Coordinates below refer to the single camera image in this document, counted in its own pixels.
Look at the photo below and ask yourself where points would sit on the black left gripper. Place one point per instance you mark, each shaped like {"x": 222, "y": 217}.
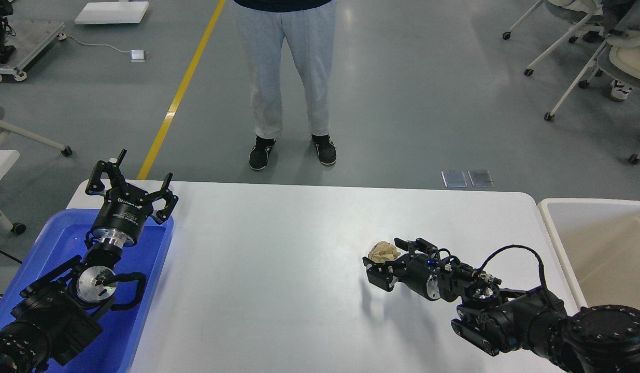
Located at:
{"x": 126, "y": 208}

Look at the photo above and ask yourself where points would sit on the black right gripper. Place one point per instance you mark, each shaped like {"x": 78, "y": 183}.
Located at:
{"x": 417, "y": 271}

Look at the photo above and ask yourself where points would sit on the brown paper ball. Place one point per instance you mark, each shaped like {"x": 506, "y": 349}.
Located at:
{"x": 383, "y": 252}

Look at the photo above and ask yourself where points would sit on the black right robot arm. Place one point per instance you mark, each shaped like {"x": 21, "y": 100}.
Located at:
{"x": 603, "y": 338}

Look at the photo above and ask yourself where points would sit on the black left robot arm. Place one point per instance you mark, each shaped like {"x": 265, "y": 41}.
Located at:
{"x": 58, "y": 315}

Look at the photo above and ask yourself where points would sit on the left metal floor plate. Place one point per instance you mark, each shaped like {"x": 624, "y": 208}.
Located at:
{"x": 454, "y": 179}

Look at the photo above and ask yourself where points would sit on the metal floor plate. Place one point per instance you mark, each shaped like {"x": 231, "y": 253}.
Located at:
{"x": 481, "y": 179}
{"x": 454, "y": 179}

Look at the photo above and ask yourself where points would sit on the right metal floor plate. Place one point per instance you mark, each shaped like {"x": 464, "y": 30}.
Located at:
{"x": 481, "y": 179}

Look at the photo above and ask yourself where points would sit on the white chair base left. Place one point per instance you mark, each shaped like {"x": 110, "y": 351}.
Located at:
{"x": 6, "y": 129}

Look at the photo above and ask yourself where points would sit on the white flat board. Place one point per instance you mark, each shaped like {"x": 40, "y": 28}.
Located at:
{"x": 121, "y": 12}

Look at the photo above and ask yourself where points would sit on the grey wheeled cart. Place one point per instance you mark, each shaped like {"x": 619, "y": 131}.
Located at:
{"x": 21, "y": 41}

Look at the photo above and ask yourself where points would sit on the beige plastic bin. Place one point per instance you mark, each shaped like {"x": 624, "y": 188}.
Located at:
{"x": 597, "y": 242}

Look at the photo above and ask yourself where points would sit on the white office chair far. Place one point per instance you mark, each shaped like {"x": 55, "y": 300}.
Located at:
{"x": 585, "y": 17}

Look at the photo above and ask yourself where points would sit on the white power adapter with cable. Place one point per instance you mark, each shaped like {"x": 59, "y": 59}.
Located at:
{"x": 135, "y": 55}

